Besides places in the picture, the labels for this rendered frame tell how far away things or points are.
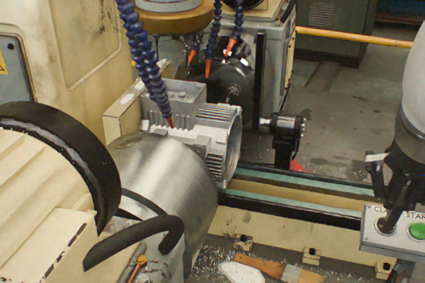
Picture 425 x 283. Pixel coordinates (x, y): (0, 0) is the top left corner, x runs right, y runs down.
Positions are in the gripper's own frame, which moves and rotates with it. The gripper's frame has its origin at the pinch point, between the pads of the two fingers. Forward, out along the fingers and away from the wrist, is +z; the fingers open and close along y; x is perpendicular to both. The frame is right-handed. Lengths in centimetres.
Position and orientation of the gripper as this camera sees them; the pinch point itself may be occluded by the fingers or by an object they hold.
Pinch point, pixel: (396, 206)
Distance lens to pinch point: 76.1
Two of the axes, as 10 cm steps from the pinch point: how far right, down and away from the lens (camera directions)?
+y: -9.7, -1.3, 2.2
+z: 1.2, 5.1, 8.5
